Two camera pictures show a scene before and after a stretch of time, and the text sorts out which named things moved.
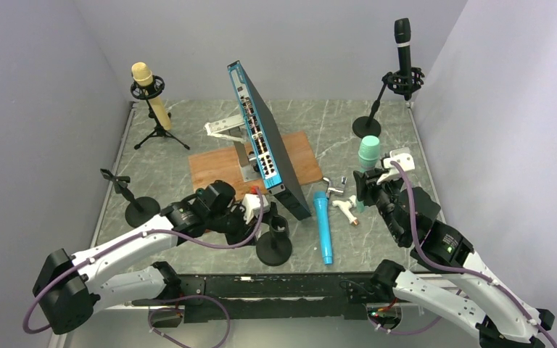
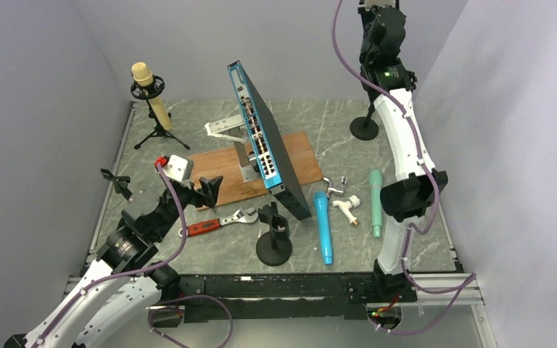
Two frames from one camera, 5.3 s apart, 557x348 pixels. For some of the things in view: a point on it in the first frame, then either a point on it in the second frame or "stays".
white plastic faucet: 345,206 stays
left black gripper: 245,232 to 209,195
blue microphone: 321,199 stays
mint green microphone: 369,151 to 376,183
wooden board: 222,165 stays
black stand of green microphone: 274,247 stays
